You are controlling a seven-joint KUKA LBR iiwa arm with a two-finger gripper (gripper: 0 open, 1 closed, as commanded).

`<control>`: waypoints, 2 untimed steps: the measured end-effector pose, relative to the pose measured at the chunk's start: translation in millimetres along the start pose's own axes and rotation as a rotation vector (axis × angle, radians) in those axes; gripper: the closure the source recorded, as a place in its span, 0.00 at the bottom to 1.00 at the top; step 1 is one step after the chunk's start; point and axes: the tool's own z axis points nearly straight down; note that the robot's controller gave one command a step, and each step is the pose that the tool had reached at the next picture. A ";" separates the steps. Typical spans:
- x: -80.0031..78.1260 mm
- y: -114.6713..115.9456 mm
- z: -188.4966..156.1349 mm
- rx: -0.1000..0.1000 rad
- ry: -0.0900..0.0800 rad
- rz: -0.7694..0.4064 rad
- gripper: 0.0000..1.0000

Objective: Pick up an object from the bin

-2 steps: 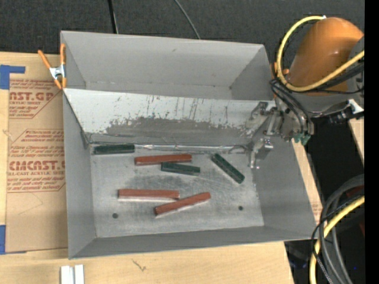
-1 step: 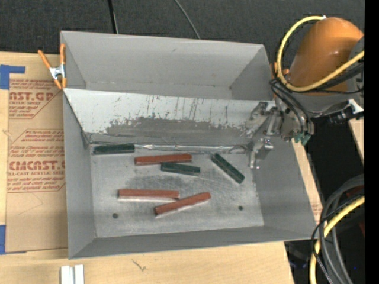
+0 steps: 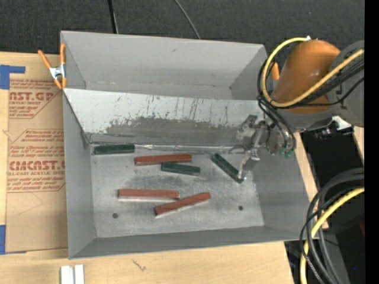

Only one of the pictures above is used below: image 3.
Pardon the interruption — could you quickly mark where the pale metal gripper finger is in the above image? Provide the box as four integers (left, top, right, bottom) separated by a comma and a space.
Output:
238, 149, 261, 180
236, 114, 258, 143

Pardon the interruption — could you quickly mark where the dark green flat block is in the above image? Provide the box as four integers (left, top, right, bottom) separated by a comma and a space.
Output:
210, 153, 245, 185
160, 162, 201, 176
93, 143, 136, 156

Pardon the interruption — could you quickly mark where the red-brown flat block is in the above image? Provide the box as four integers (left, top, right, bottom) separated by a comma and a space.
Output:
133, 153, 193, 167
153, 191, 212, 218
117, 188, 181, 202

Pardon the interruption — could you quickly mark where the grey metal bin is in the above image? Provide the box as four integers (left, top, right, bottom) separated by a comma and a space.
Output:
60, 30, 320, 260

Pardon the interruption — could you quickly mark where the brown cardboard board, red print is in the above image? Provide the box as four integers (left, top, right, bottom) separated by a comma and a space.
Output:
0, 51, 69, 254

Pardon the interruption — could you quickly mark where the black cylinder on white bracket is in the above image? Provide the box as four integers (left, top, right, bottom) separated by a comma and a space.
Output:
313, 115, 355, 139

